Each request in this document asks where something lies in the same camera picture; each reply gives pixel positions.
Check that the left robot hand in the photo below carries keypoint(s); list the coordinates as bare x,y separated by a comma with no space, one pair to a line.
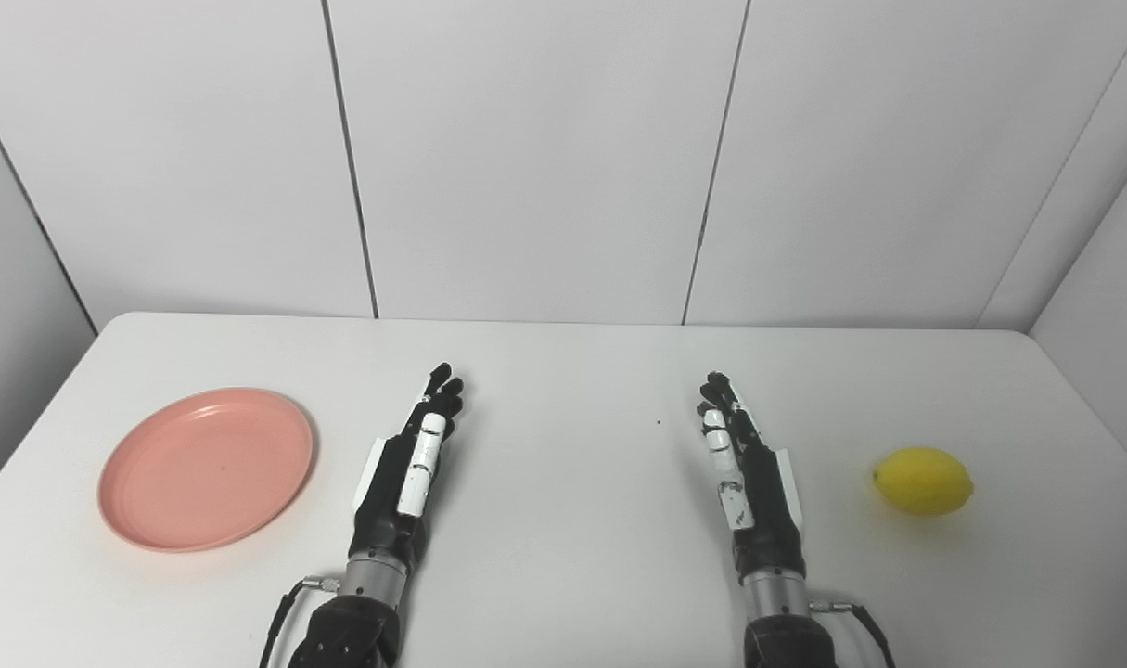
389,506

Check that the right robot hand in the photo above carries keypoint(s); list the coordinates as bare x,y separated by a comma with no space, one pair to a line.
762,506

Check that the yellow lemon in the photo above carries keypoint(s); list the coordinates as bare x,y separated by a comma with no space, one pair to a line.
923,481

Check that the pink round plate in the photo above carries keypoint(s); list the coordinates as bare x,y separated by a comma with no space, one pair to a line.
206,468

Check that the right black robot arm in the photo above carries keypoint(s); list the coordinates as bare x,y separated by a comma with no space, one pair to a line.
781,622

